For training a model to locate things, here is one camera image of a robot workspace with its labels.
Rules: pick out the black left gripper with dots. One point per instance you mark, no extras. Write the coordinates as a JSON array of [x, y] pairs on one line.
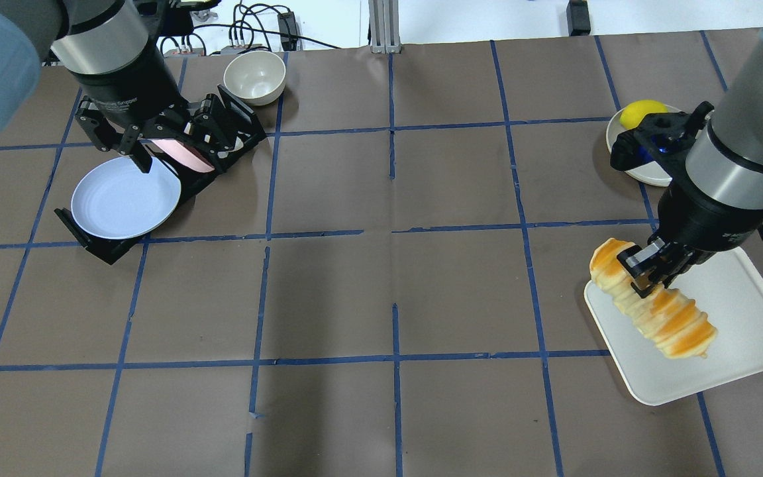
[[128, 89]]

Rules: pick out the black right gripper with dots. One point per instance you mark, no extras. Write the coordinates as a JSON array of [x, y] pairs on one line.
[[709, 216]]

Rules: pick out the spiral orange bread roll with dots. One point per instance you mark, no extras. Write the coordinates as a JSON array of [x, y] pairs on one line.
[[668, 318]]

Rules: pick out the light blue plate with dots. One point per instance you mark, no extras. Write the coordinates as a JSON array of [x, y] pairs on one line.
[[116, 200]]

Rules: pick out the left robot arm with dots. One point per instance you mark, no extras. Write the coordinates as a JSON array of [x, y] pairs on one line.
[[130, 95]]

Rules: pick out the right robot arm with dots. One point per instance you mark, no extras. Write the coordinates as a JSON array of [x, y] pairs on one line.
[[714, 157]]

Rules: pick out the pink plate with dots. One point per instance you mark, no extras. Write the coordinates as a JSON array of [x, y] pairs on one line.
[[184, 155]]

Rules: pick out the black plate rack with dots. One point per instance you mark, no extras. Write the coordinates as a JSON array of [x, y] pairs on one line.
[[248, 132]]

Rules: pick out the shallow cream bowl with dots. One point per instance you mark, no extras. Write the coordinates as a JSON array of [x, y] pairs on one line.
[[650, 173]]

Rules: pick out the small cream bowl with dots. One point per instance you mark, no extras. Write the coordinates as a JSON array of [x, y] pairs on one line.
[[258, 78]]

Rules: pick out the white rectangular tray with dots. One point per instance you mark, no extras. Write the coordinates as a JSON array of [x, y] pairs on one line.
[[730, 289]]

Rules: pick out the yellow lemon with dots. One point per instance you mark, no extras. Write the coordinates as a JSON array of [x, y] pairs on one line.
[[634, 114]]

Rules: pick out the black power adapter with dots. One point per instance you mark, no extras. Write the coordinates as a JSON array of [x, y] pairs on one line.
[[288, 31]]

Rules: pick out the black box on floor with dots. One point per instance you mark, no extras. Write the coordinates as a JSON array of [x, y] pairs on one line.
[[578, 18]]

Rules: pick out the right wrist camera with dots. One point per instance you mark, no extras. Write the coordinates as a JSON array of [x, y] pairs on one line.
[[665, 138]]

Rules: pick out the aluminium frame post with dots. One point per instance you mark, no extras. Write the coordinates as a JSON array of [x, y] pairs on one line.
[[384, 27]]

